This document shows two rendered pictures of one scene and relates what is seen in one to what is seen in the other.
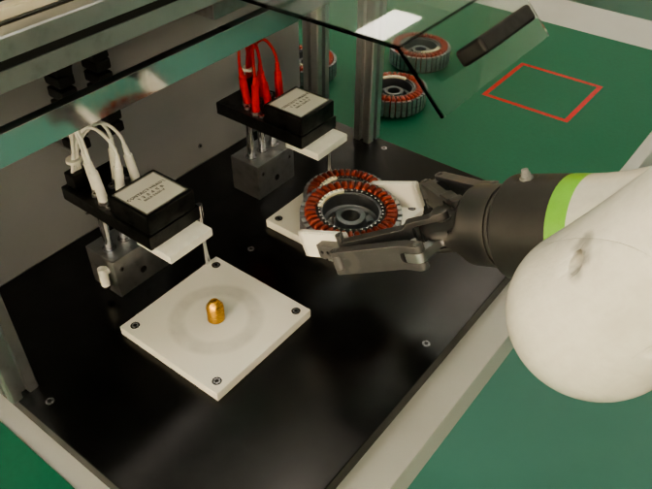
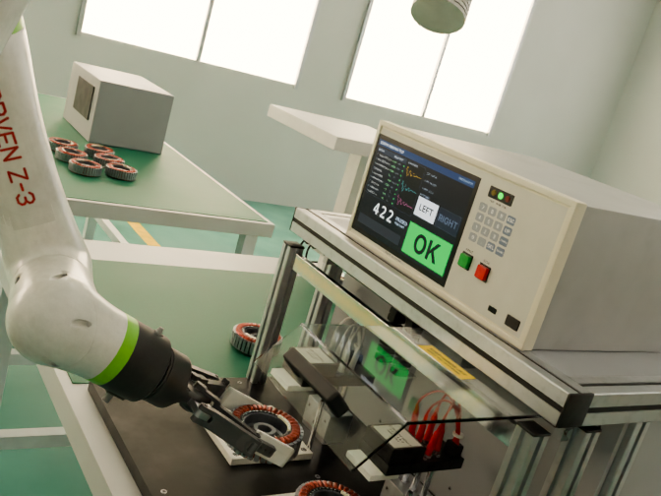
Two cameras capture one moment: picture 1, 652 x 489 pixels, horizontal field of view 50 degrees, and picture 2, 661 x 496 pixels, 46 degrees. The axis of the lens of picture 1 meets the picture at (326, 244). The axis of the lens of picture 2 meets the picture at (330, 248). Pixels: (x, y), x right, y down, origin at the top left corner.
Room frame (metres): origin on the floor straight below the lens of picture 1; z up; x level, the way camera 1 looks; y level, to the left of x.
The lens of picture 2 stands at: (0.90, -0.98, 1.42)
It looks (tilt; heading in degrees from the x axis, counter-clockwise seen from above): 15 degrees down; 106
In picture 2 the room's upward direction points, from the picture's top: 17 degrees clockwise
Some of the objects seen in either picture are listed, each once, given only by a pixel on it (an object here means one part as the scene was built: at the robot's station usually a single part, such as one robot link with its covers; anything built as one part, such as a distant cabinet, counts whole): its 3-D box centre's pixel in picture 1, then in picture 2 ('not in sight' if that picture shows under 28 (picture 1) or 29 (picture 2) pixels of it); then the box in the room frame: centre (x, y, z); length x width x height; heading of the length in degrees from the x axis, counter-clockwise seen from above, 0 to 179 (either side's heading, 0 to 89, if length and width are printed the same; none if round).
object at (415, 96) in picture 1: (393, 94); not in sight; (1.08, -0.12, 0.77); 0.11 x 0.11 x 0.04
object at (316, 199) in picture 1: (350, 220); (263, 433); (0.60, -0.03, 0.87); 0.11 x 0.11 x 0.04
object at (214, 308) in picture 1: (214, 309); not in sight; (0.54, 0.12, 0.80); 0.02 x 0.02 x 0.03
